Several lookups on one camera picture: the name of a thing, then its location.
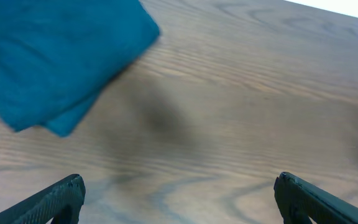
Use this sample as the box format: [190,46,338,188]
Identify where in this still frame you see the folded navy shorts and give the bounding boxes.
[41,91,101,138]

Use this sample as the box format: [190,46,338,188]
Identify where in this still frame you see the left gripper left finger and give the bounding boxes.
[0,174,86,224]

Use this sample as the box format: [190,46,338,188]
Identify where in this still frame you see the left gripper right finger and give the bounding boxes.
[273,172,358,224]

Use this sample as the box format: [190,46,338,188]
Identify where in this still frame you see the navy blue shorts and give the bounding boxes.
[0,0,160,131]

